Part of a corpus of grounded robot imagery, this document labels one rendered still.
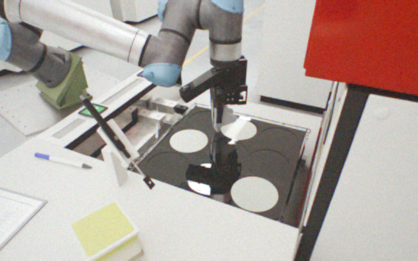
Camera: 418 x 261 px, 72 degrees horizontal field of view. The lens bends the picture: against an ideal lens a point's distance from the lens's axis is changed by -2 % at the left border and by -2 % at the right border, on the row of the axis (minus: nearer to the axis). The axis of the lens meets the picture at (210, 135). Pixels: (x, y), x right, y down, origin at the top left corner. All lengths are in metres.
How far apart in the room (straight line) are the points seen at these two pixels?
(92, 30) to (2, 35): 0.50
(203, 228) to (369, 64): 0.34
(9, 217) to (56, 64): 0.68
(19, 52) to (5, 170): 0.51
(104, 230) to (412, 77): 0.41
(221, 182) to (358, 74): 0.40
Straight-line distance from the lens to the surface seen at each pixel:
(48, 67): 1.17
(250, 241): 0.49
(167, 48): 0.64
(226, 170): 0.69
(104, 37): 0.65
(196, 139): 0.78
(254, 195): 0.64
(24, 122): 1.18
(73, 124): 0.82
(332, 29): 0.34
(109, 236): 0.43
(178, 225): 0.50
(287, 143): 0.79
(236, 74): 0.71
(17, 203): 0.63
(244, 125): 0.84
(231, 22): 0.65
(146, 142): 0.83
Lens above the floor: 1.37
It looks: 36 degrees down
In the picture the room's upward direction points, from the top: straight up
